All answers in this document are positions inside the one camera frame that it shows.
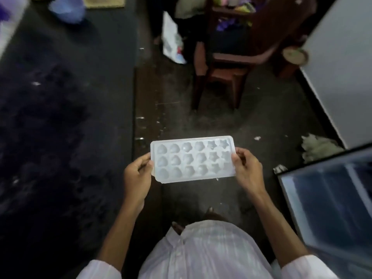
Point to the person's right hand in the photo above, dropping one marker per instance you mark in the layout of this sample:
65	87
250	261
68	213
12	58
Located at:
250	174

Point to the person's left hand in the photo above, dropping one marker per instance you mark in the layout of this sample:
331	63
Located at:
136	183

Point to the white ice tray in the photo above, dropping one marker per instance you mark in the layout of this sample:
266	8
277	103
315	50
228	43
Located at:
191	159

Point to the maroon mini fridge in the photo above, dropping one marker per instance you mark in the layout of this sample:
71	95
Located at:
334	206

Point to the person's right forearm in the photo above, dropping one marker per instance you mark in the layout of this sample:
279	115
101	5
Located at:
279	229

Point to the person's left forearm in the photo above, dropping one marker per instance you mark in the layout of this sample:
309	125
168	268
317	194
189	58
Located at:
119	238

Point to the crumpled green cloth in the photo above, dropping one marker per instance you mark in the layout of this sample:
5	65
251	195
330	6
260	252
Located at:
319	148

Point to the white shirt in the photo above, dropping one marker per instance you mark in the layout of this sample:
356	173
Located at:
203	252

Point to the brown pot with green grains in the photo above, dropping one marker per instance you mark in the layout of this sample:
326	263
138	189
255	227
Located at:
296	55

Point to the brown plastic chair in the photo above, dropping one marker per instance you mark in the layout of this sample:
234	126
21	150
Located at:
255	40

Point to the white plastic bag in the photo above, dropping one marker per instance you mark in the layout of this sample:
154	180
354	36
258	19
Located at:
173	40

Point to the colourful cloth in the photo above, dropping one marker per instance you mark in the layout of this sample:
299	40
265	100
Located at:
232	8

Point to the woven beige mat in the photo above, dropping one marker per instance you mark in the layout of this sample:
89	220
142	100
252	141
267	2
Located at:
104	1

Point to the blue plastic tub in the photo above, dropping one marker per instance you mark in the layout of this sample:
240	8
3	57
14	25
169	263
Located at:
68	8

